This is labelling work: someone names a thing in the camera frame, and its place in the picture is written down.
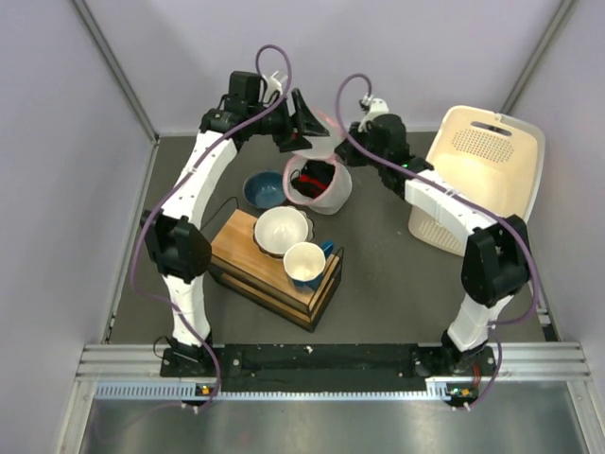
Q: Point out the wooden wire-frame shelf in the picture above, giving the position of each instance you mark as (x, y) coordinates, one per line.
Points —
(239, 264)

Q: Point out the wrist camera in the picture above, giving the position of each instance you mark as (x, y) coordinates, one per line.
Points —
(273, 86)
(372, 107)

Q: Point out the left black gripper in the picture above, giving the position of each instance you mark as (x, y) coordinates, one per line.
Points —
(306, 124)

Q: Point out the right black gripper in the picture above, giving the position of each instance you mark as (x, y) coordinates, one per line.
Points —
(347, 150)

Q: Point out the white scalloped bowl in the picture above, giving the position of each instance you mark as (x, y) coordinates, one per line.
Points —
(280, 228)

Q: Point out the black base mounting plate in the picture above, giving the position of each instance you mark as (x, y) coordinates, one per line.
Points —
(323, 368)

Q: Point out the blue ceramic bowl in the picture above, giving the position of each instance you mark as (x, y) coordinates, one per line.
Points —
(264, 190)

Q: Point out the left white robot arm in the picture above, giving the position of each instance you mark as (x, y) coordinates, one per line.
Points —
(253, 105)

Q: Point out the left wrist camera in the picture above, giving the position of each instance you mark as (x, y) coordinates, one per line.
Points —
(273, 86)

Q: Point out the red and black bra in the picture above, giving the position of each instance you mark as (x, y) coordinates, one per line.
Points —
(313, 178)

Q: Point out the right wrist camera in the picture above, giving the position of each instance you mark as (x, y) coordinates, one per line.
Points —
(372, 107)

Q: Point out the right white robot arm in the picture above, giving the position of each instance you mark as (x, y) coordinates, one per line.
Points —
(497, 261)

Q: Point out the cream plastic laundry basket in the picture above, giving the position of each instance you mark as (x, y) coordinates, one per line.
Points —
(493, 159)

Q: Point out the white and blue cup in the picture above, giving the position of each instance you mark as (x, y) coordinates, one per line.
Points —
(305, 263)

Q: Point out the white mesh laundry bag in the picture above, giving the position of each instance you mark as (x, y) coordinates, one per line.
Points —
(323, 149)

